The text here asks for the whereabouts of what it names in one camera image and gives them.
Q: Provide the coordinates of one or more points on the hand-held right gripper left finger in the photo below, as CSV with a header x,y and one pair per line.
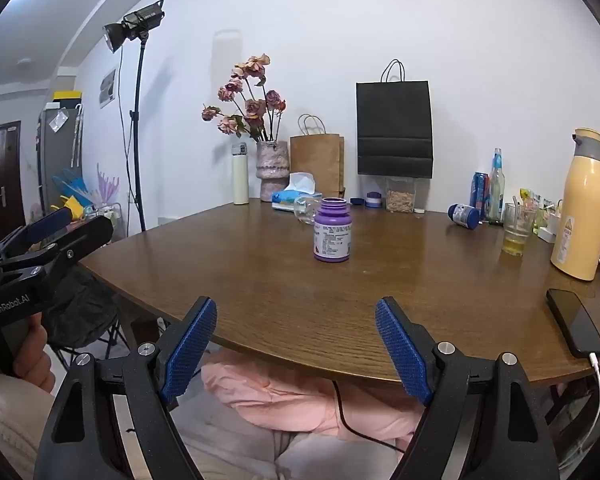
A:
x,y
190,350

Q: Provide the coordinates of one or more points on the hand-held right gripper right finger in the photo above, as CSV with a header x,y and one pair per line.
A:
x,y
402,350

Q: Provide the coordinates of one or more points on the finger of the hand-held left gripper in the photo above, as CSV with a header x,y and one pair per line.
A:
x,y
82,237
47,226

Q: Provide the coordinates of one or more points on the clear glass cup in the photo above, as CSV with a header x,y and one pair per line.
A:
x,y
306,210

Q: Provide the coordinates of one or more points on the person's left forearm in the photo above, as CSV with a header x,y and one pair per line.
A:
x,y
7,425

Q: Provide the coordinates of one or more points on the person's left hand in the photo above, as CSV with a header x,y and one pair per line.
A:
x,y
32,365

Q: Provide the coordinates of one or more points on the yellow plastic clip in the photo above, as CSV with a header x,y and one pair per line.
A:
x,y
72,207

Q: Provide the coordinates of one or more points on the blue plastic rack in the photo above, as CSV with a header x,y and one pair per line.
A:
x,y
72,187

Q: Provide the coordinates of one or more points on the pink plastic hanger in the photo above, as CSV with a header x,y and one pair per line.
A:
x,y
106,182

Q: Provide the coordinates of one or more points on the grey refrigerator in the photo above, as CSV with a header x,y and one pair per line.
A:
x,y
57,155

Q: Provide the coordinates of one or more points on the black folding chair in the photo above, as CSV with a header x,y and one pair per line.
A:
x,y
82,310

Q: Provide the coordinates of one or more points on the pink clothing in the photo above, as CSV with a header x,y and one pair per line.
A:
x,y
300,395

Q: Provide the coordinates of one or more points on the yellow box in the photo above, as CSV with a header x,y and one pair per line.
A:
x,y
66,96

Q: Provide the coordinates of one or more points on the purple plastic bottle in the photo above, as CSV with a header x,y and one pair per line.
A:
x,y
332,232

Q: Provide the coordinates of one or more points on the blue capped bottle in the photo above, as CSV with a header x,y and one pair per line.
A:
x,y
464,215

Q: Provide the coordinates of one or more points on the clear food container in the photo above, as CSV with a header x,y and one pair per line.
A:
x,y
400,195

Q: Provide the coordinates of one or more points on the glass with yellow liquid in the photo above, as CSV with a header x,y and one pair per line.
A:
x,y
517,232

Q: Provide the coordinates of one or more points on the white thermos bottle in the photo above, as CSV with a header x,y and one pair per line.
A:
x,y
240,175

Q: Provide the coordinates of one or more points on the black smartphone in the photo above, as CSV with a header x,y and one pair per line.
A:
x,y
574,321

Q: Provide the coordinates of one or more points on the blue drink can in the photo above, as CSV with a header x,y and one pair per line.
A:
x,y
478,191

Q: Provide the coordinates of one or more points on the blue tissue box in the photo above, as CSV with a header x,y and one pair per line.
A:
x,y
295,192

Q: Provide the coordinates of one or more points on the glass bottle with blue label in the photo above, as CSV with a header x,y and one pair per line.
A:
x,y
496,185

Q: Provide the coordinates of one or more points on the colourful snack packets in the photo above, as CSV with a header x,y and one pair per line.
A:
x,y
532,202

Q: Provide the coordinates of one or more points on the pink textured vase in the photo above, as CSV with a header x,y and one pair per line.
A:
x,y
272,170

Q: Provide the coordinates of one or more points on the brown paper bag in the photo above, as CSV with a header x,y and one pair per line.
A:
x,y
316,165

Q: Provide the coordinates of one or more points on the dried pink flowers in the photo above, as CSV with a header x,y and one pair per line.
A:
x,y
247,100

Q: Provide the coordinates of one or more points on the black paper bag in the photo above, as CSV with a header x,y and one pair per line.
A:
x,y
394,130

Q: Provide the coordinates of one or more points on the black studio light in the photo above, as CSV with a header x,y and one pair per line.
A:
x,y
132,22

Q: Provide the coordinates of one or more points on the yellow thermos jug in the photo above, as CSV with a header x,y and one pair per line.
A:
x,y
580,210

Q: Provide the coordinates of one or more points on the wall poster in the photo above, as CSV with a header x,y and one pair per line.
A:
x,y
108,87

